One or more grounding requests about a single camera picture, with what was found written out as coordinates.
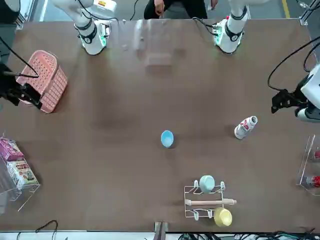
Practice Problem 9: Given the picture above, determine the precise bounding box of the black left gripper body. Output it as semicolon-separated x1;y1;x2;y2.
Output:
286;88;310;109

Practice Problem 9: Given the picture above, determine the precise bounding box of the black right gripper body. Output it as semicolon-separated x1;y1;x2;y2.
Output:
0;64;25;101

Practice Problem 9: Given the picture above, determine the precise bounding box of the white juice bottle red label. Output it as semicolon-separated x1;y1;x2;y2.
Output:
234;115;259;140

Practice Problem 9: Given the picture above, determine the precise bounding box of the blue ceramic cup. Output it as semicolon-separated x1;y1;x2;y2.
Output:
160;129;175;149

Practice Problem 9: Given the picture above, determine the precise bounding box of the clear acrylic bottle shelf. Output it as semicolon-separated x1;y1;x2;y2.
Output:
295;134;320;196

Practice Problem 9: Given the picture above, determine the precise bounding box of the pale green cup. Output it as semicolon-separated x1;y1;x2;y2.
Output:
199;174;216;194

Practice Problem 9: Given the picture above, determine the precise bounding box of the yellow cup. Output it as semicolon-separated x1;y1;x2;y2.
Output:
213;206;233;228

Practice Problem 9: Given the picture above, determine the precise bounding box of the pink plastic basket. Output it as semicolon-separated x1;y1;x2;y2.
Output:
15;49;69;114

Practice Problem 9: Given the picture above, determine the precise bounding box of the purple snack packet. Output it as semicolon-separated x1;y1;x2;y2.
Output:
0;137;25;162

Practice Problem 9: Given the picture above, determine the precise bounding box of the white snack packet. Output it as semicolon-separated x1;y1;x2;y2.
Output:
6;159;40;189

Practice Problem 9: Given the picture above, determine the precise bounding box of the clear acrylic snack shelf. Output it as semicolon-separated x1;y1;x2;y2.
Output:
0;136;41;213

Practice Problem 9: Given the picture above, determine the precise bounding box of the white control box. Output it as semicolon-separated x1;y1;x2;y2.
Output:
92;0;118;14

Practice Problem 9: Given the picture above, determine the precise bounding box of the person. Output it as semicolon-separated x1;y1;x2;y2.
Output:
144;0;219;20

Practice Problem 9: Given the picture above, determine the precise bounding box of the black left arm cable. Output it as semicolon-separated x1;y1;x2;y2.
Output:
267;36;320;91

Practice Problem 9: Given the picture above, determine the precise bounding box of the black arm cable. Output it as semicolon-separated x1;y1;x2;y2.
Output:
0;36;40;79
267;36;320;91

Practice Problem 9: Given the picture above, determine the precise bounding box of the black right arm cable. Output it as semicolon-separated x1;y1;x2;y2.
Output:
0;36;40;79

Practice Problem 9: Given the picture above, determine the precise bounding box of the white wire cup rack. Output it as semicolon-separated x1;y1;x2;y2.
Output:
184;179;226;221

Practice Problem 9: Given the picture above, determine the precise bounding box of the loose black cable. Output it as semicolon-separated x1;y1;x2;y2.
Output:
16;219;59;240

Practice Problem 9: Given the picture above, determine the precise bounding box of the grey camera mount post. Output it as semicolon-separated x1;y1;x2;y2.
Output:
154;221;170;240

